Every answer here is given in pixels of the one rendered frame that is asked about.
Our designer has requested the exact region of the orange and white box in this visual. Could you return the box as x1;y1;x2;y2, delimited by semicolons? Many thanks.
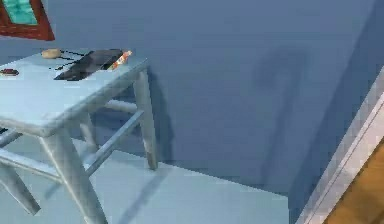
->
107;50;133;71

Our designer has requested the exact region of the pale blue wooden table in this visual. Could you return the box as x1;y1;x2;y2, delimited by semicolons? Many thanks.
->
0;48;159;224

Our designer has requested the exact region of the tan potato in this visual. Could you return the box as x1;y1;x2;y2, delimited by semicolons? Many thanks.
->
40;48;63;60

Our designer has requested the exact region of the wooden room door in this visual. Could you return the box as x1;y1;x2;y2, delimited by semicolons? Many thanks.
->
295;66;384;224

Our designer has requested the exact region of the dark red flat object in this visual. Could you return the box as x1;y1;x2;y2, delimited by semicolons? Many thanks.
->
0;68;20;77

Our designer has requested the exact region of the red framed window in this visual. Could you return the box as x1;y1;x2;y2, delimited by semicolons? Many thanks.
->
0;0;56;42

